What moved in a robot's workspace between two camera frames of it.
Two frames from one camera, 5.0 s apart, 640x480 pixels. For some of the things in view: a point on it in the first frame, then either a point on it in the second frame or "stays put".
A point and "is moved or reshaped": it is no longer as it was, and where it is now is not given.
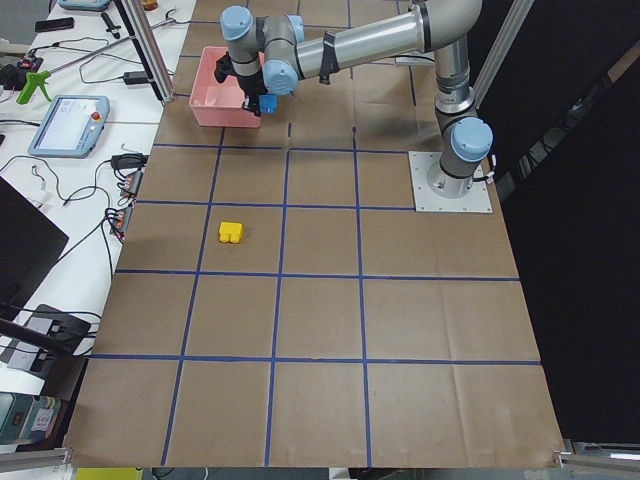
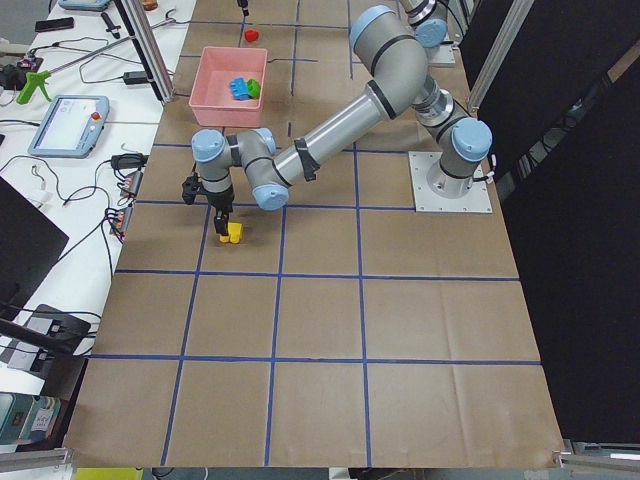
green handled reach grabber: (36, 81) stays put
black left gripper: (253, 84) -> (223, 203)
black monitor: (30, 245) stays put
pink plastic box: (215, 103) stays put
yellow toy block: (231, 232) stays put
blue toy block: (268, 103) is moved or reshaped
